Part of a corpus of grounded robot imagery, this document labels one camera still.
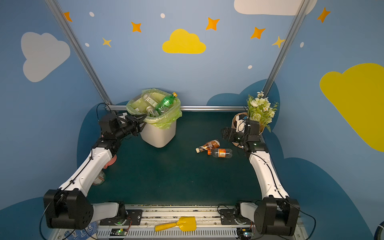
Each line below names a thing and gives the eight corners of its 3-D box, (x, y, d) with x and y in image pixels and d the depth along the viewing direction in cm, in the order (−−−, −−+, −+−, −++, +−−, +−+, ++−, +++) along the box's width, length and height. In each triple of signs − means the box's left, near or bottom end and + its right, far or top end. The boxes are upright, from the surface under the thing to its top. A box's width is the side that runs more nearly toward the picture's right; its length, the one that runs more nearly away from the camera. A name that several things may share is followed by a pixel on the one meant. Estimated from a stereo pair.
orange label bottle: (206, 156, 99) (207, 152, 95) (207, 149, 103) (208, 144, 99) (230, 160, 97) (232, 156, 93) (230, 153, 101) (232, 149, 97)
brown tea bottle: (196, 153, 98) (197, 150, 95) (194, 148, 101) (194, 144, 98) (219, 147, 102) (220, 144, 99) (216, 142, 105) (217, 138, 102)
